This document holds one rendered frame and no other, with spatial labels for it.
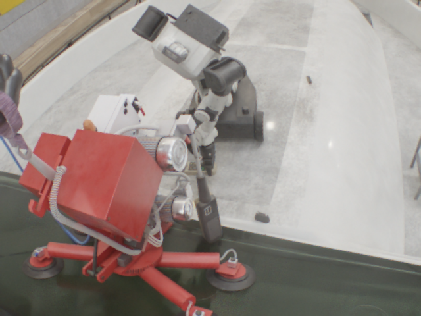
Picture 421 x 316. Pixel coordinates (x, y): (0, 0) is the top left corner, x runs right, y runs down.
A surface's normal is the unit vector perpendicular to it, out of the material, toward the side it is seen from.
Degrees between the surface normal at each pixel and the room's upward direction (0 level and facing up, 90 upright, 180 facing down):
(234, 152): 0
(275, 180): 0
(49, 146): 18
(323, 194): 10
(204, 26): 57
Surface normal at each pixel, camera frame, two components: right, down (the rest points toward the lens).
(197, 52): -0.21, 0.21
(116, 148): -0.24, -0.43
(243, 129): -0.16, 0.71
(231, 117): -0.13, -0.70
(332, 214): 0.14, -0.63
